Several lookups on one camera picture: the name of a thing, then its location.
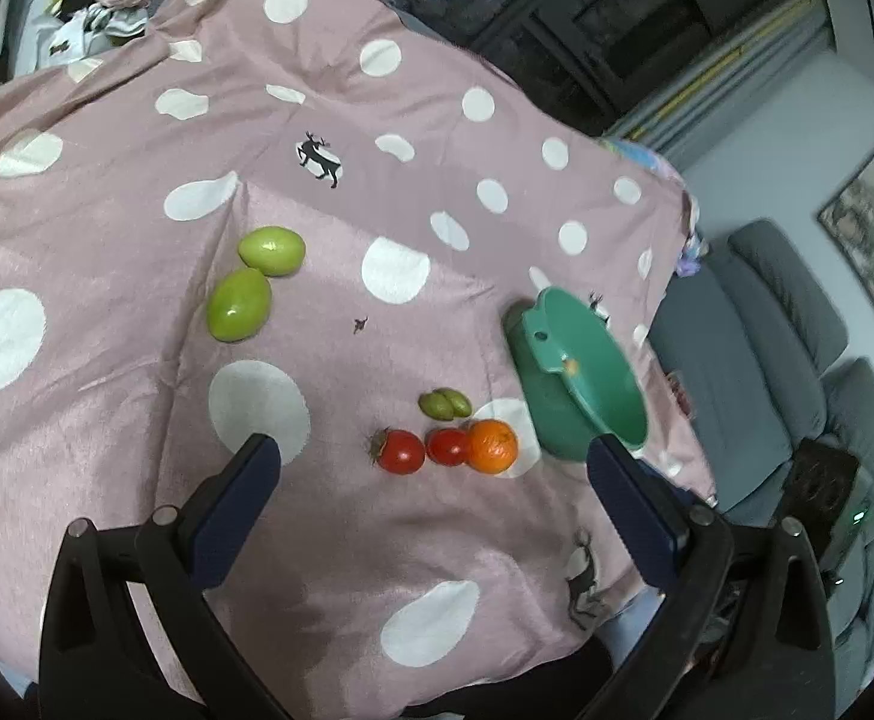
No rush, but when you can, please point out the orange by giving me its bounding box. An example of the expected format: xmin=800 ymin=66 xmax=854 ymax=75
xmin=467 ymin=418 xmax=519 ymax=475

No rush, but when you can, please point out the dark glass cabinet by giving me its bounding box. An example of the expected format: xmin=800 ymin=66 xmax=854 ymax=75
xmin=377 ymin=0 xmax=805 ymax=137

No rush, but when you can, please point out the large green fruit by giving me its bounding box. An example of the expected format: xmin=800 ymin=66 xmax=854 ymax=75
xmin=238 ymin=226 xmax=307 ymax=275
xmin=206 ymin=268 xmax=273 ymax=344

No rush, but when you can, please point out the white crumpled cloth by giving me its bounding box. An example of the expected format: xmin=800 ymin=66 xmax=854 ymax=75
xmin=48 ymin=4 xmax=149 ymax=61

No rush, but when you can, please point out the red tomato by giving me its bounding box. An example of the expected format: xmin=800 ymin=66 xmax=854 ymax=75
xmin=369 ymin=427 xmax=427 ymax=475
xmin=426 ymin=428 xmax=472 ymax=467

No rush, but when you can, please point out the red snack packet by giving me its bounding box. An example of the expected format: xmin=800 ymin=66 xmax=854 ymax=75
xmin=669 ymin=371 xmax=697 ymax=418

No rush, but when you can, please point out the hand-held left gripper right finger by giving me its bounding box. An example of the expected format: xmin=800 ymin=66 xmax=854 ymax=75
xmin=579 ymin=433 xmax=837 ymax=720

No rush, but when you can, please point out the pink polka dot blanket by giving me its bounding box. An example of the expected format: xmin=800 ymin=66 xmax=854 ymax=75
xmin=0 ymin=0 xmax=719 ymax=698

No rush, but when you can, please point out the framed wall picture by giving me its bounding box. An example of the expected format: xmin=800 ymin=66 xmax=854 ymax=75
xmin=818 ymin=127 xmax=874 ymax=342

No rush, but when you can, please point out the grey sofa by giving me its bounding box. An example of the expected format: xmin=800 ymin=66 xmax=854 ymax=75
xmin=647 ymin=219 xmax=874 ymax=661

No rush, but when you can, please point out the green plastic bowl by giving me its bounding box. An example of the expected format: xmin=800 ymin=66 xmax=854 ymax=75
xmin=504 ymin=286 xmax=649 ymax=462

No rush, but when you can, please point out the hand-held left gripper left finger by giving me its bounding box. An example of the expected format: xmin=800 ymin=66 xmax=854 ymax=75
xmin=38 ymin=433 xmax=288 ymax=720

